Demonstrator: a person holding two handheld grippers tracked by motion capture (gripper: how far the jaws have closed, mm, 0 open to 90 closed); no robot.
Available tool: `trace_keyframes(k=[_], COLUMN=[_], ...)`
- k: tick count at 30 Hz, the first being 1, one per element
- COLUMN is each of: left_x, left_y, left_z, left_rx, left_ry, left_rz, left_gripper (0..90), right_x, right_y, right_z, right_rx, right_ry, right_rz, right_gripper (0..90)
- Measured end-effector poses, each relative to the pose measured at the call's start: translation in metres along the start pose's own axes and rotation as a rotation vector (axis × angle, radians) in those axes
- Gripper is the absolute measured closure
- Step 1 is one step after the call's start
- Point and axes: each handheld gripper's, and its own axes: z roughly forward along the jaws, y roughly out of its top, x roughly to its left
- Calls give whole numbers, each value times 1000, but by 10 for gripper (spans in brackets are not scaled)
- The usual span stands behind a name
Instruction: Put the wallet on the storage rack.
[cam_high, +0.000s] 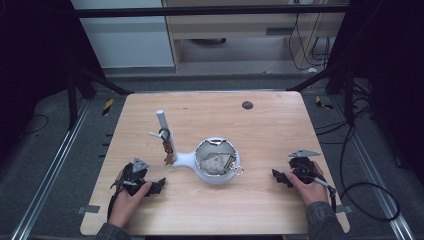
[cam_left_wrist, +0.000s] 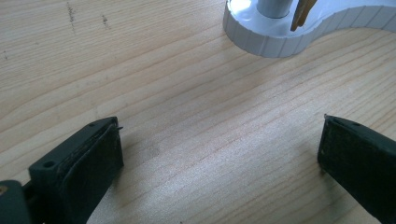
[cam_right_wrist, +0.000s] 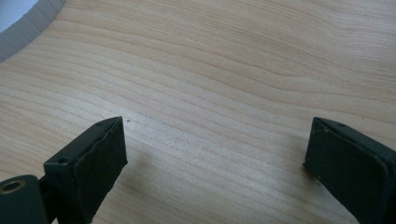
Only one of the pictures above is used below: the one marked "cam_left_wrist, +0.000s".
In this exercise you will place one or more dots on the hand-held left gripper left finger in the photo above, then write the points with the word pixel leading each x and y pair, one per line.
pixel 77 171

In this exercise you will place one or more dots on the wooden stick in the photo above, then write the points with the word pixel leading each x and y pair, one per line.
pixel 301 14

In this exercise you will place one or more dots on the white ribbed stand with post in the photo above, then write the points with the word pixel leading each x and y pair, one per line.
pixel 274 34

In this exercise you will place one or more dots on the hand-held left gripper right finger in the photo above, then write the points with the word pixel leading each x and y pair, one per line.
pixel 361 165

